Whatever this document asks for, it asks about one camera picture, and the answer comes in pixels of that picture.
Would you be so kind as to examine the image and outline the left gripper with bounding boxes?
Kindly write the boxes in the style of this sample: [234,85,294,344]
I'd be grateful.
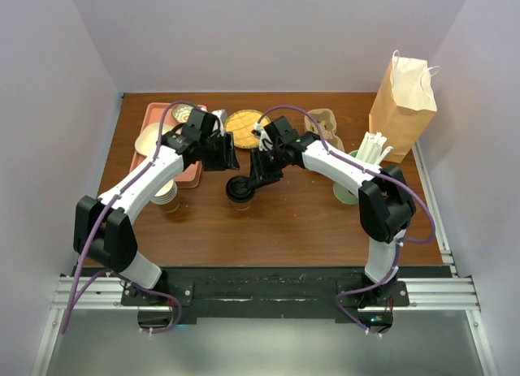
[200,132,239,172]

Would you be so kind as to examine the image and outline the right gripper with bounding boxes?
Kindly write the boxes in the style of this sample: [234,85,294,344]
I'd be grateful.
[248,146,287,190]

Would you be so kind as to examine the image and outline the black coffee cup lid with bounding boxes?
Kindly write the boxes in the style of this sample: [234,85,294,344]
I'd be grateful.
[225,175,255,203]

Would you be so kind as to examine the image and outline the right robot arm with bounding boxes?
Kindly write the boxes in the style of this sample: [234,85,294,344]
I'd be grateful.
[237,124,416,305]

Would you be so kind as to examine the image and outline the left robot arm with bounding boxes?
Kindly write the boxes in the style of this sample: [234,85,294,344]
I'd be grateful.
[73,112,239,305]

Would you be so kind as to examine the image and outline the yellow woven coaster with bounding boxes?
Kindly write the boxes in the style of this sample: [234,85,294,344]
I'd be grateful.
[224,110,262,149]

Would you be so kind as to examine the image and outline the small patterned dish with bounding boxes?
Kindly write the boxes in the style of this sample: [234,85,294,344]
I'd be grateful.
[171,104,193,123]

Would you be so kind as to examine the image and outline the stack of paper cups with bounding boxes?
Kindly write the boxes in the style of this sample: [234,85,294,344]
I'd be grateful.
[151,179,180,213]

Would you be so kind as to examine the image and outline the green straw holder cup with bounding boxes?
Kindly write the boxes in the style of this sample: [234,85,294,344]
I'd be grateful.
[332,149,362,205]

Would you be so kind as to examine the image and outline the cream square plate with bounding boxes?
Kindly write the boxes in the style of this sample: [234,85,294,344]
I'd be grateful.
[134,123,173,157]

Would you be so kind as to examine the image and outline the cardboard cup carrier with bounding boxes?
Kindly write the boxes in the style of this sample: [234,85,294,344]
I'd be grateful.
[308,108,345,151]

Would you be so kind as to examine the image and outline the brown paper bag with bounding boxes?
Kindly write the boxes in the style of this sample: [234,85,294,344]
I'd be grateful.
[368,50,440,163]

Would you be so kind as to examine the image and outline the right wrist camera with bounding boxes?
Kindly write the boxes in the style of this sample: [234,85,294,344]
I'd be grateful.
[252,116,300,151]

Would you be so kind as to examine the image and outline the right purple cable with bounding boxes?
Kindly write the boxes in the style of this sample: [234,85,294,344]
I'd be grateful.
[255,105,436,335]

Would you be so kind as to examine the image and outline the purple cable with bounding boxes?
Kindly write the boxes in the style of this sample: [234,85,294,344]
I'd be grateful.
[59,101,204,335]
[255,105,436,335]

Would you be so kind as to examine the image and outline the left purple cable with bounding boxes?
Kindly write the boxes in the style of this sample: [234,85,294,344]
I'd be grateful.
[59,101,204,335]

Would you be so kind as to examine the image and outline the aluminium rail frame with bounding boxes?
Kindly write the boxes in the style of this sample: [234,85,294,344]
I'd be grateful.
[30,144,499,376]

